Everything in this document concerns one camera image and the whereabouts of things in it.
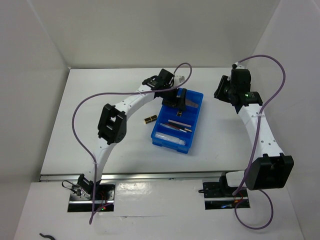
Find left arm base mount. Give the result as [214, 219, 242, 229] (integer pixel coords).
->
[61, 180, 116, 213]

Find pink concealer stick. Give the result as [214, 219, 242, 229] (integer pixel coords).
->
[168, 119, 192, 128]

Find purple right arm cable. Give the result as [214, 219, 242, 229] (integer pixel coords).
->
[232, 54, 287, 230]

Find black hook on floor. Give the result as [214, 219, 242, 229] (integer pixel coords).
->
[39, 233, 56, 240]

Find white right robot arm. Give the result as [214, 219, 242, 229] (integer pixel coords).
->
[214, 67, 294, 196]

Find clear plastic tube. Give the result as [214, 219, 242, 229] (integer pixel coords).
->
[154, 132, 186, 146]

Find dark green eyeliner pencil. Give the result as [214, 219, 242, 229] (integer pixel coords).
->
[173, 126, 192, 133]

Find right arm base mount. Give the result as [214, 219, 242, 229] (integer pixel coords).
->
[198, 182, 250, 210]

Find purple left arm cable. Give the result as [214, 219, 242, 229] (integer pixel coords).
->
[72, 62, 193, 225]

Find aluminium front rail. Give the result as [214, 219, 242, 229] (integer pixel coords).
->
[39, 171, 238, 183]

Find clear eyeshadow palette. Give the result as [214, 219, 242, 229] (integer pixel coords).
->
[185, 98, 199, 108]

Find blue plastic organizer bin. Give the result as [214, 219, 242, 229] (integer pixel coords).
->
[151, 88, 204, 154]

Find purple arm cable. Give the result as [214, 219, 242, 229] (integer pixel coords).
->
[72, 62, 193, 225]
[232, 54, 287, 230]

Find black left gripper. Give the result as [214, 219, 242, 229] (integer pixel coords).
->
[161, 85, 186, 111]

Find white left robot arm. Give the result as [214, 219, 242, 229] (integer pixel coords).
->
[71, 69, 189, 200]

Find maroon silver makeup pen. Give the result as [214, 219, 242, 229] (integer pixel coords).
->
[162, 124, 186, 133]

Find light blue makeup pen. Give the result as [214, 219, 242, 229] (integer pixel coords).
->
[159, 123, 172, 129]

